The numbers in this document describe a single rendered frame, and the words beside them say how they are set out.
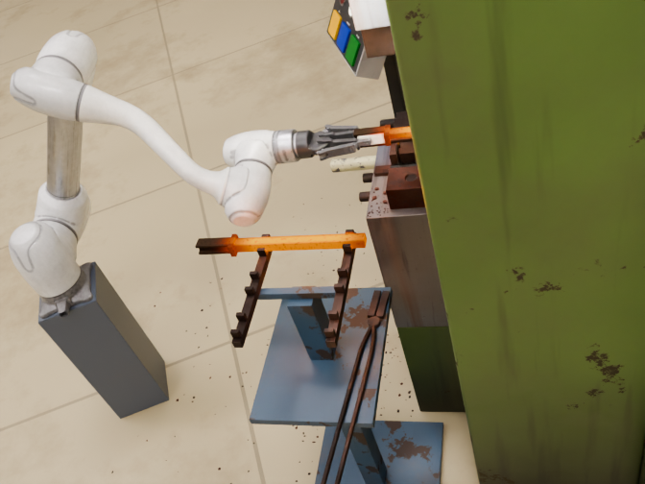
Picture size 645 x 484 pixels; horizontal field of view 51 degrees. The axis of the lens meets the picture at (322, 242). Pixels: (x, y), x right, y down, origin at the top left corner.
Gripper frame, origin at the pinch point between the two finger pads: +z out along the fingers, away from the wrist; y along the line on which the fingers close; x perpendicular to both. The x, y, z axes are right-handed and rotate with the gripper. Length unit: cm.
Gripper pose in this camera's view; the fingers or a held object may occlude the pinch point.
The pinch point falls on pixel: (371, 136)
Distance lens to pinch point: 181.0
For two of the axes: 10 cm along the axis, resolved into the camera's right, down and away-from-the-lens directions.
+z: 9.6, -0.6, -2.9
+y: -1.6, 7.2, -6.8
